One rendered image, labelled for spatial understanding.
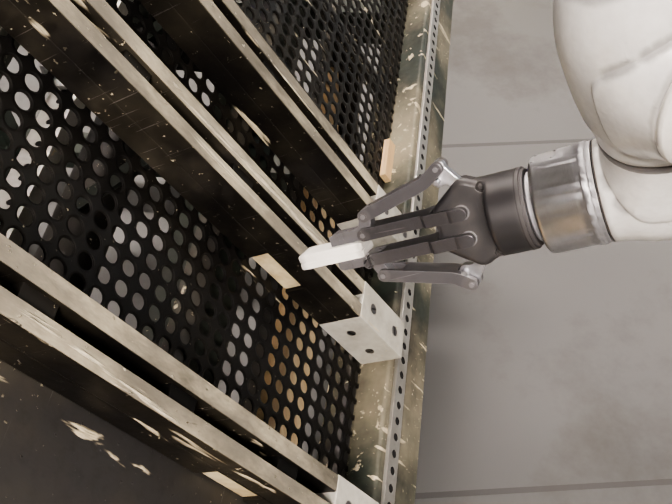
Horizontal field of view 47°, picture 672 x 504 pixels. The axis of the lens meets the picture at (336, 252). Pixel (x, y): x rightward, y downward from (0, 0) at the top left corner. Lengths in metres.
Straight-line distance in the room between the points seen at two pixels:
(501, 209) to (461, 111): 2.19
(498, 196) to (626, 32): 0.23
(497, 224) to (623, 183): 0.11
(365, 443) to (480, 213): 0.53
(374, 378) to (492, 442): 1.00
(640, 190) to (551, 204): 0.07
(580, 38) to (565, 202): 0.19
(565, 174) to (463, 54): 2.44
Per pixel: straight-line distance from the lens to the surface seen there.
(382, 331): 1.14
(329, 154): 1.12
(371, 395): 1.19
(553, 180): 0.67
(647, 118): 0.52
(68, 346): 0.69
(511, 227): 0.68
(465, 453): 2.14
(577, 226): 0.67
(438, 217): 0.71
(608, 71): 0.52
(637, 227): 0.67
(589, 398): 2.28
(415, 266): 0.76
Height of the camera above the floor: 1.97
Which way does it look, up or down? 54 degrees down
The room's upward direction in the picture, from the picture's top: straight up
